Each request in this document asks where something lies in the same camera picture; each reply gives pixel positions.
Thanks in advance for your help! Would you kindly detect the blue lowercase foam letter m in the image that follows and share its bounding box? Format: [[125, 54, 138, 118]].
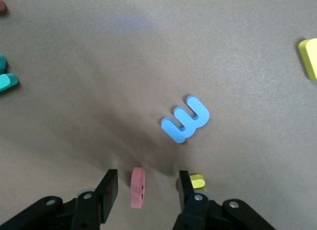
[[160, 94, 211, 144]]

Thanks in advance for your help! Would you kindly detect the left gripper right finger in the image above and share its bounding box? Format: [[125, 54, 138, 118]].
[[172, 170, 277, 230]]

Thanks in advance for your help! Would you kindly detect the brown table cover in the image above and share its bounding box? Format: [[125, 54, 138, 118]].
[[0, 0, 317, 230]]

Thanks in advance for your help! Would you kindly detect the yellow foam letter H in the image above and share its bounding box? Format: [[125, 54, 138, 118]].
[[298, 38, 317, 81]]

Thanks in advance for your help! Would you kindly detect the yellow foam letter u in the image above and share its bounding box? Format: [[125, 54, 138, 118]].
[[189, 173, 207, 192]]

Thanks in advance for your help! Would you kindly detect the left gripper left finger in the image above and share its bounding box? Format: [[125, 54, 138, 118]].
[[0, 169, 119, 230]]

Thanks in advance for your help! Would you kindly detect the teal foam letter R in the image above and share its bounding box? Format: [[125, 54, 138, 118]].
[[0, 53, 20, 93]]

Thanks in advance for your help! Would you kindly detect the red foam letter Q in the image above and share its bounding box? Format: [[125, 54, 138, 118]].
[[130, 167, 146, 209]]

